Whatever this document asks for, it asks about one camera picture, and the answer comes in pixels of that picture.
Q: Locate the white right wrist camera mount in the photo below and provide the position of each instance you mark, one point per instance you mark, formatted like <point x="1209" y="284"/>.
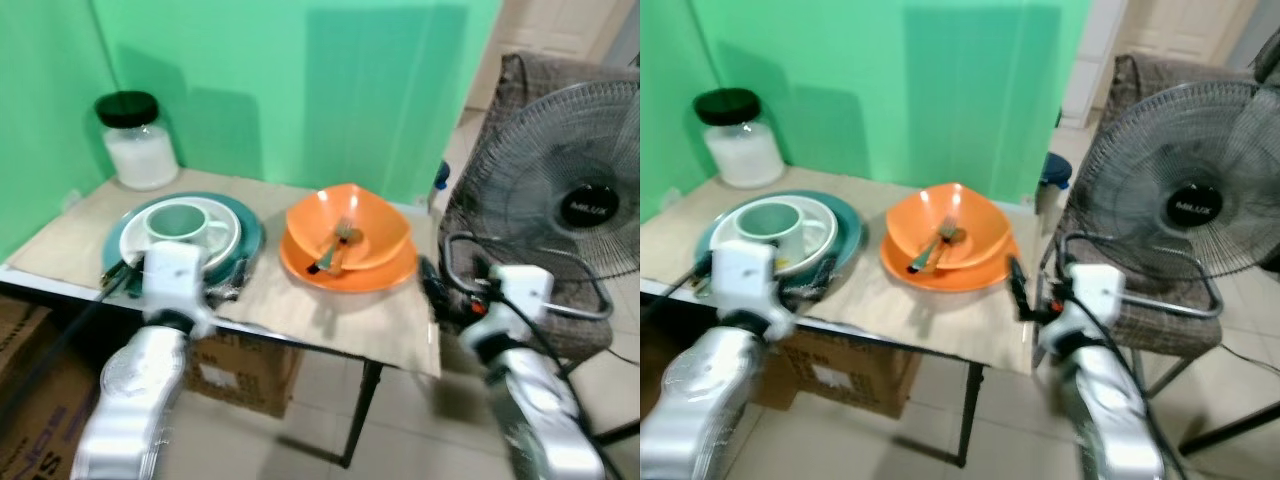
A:
<point x="522" y="295"/>
<point x="1092" y="295"/>

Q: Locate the teal dinner plate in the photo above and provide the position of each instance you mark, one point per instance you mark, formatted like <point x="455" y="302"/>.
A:
<point x="250" y="232"/>
<point x="848" y="232"/>

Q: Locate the orange square bowl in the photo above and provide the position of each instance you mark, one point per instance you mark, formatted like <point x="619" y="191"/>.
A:
<point x="930" y="208"/>
<point x="330" y="210"/>

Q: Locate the pale green ceramic mug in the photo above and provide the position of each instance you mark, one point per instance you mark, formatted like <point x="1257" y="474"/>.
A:
<point x="180" y="228"/>
<point x="775" y="225"/>

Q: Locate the green backdrop cloth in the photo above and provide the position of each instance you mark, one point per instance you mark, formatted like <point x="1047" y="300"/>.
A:
<point x="900" y="90"/>
<point x="300" y="90"/>

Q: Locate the cream side plate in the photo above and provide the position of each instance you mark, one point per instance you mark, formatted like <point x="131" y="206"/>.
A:
<point x="222" y="215"/>
<point x="820" y="215"/>

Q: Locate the orange plate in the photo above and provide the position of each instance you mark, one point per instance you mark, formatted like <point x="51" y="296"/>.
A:
<point x="990" y="270"/>
<point x="385" y="272"/>

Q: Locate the bronze metal fork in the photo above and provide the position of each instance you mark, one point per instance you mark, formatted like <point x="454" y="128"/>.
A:
<point x="920" y="260"/>
<point x="322" y="262"/>

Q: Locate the large printed cardboard box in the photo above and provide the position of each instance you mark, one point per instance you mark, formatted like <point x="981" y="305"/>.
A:
<point x="30" y="390"/>

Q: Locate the black metal table leg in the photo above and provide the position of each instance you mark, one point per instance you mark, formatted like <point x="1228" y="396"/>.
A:
<point x="362" y="410"/>
<point x="970" y="410"/>

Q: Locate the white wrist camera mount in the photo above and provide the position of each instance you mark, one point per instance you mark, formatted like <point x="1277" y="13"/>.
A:
<point x="748" y="275"/>
<point x="1092" y="295"/>
<point x="522" y="295"/>
<point x="175" y="280"/>

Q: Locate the blue plastic container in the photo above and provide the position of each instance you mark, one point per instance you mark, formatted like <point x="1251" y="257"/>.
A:
<point x="1055" y="170"/>
<point x="441" y="176"/>

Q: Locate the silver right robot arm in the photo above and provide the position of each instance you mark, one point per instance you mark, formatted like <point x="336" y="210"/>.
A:
<point x="540" y="410"/>
<point x="1100" y="410"/>

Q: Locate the white panelled door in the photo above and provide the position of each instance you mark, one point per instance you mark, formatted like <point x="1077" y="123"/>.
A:
<point x="550" y="30"/>
<point x="1180" y="28"/>

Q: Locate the beige wood-pattern table sheet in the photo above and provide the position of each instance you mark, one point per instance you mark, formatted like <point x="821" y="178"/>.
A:
<point x="330" y="320"/>
<point x="930" y="318"/>

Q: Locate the glass jar with black lid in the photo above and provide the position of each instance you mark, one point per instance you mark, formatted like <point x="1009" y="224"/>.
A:
<point x="742" y="150"/>
<point x="140" y="155"/>

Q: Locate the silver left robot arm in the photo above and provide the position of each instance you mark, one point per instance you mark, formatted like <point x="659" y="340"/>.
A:
<point x="130" y="400"/>
<point x="710" y="400"/>

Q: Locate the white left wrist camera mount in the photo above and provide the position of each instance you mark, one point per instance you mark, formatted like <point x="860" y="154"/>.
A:
<point x="748" y="275"/>
<point x="175" y="280"/>

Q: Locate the cardboard box with white label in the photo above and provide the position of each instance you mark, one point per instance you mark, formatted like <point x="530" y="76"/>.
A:
<point x="245" y="370"/>
<point x="850" y="372"/>

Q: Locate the black floor fan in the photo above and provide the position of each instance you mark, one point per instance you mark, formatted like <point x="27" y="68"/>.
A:
<point x="588" y="205"/>
<point x="1192" y="208"/>

